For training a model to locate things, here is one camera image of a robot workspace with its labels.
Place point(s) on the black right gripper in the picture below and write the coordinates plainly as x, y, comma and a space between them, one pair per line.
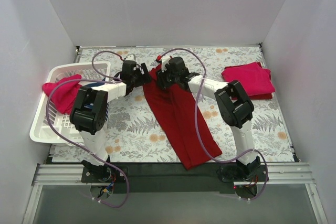
163, 76

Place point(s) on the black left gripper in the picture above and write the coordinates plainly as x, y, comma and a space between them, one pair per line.
142, 74

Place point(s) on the dark red t shirt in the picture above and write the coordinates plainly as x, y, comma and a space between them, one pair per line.
264, 96
173, 108

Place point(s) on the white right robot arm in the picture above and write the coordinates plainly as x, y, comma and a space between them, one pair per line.
234, 105

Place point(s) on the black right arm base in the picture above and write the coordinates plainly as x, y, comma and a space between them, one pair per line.
239, 184

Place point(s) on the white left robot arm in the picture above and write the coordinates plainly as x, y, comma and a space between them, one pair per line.
90, 109

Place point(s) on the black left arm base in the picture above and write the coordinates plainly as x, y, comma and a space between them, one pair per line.
101, 174

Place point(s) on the floral patterned table mat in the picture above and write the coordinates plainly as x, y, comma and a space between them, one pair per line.
134, 135

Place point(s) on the blue t shirt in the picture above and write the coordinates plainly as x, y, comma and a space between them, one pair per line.
91, 84

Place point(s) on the crumpled pink t shirt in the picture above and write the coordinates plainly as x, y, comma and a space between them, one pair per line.
64, 97

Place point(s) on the folded pink t shirt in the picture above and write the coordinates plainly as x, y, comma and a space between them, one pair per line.
254, 78

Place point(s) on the folded dark red t shirt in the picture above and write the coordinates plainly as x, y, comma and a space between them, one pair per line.
264, 96

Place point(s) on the white plastic laundry basket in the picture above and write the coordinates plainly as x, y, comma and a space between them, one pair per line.
40, 131

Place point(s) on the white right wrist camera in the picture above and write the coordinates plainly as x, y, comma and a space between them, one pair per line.
163, 60

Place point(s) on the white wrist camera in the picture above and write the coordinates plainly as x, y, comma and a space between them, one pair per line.
130, 58
163, 60

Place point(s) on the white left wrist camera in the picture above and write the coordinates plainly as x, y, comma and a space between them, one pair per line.
130, 58

